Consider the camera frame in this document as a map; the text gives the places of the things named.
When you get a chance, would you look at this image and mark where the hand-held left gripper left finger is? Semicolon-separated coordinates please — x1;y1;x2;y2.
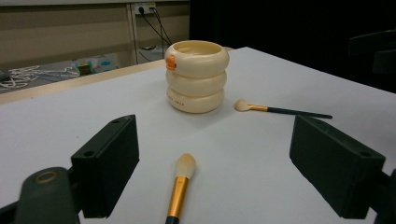
70;114;140;218

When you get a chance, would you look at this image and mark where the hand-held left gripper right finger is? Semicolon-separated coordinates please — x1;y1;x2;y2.
289;115;387;219

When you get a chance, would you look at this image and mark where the wooden stick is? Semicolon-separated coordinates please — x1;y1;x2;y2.
163;152;198;224

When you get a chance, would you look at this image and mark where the makeup brush thin black handle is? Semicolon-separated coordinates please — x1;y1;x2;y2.
233;98;333;120

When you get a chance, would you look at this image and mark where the cream ring-stacked brush holder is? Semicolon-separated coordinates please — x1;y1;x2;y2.
163;39;231;115

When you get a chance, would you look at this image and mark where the white table sheet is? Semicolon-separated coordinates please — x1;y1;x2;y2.
0;46;396;224

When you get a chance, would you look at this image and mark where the small colourful box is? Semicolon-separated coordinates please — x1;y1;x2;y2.
77;61;93;76

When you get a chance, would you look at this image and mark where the beige wooden shelf unit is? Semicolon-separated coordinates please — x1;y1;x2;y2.
0;2;191;72

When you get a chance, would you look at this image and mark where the white cord pile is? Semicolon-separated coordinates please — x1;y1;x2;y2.
0;64;80;91

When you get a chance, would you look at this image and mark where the black power cable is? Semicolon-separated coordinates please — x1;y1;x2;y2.
138;7;173;48
150;7;174;60

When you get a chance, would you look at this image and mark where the white wall power socket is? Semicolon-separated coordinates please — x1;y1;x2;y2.
134;2;157;15

